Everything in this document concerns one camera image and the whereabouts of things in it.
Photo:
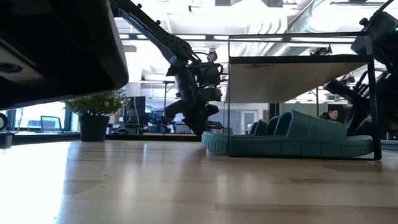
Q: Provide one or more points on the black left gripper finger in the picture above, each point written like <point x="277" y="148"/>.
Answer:
<point x="199" y="126"/>
<point x="209" y="119"/>

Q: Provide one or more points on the wooden shelf black metal frame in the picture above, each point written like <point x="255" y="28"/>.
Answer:
<point x="280" y="81"/>

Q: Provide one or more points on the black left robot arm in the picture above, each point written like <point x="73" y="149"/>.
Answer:
<point x="155" y="29"/>

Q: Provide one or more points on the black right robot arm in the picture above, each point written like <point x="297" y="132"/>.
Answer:
<point x="382" y="40"/>

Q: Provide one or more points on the person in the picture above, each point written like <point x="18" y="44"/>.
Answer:
<point x="333" y="114"/>

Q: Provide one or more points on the long ceiling light bar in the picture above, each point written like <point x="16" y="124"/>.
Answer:
<point x="192" y="37"/>

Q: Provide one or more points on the black computer monitor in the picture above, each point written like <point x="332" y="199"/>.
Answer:
<point x="136" y="107"/>

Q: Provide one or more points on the potted plant black pot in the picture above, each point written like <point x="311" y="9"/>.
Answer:
<point x="93" y="104"/>

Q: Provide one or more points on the laptop screen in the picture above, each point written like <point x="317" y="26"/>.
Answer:
<point x="50" y="123"/>

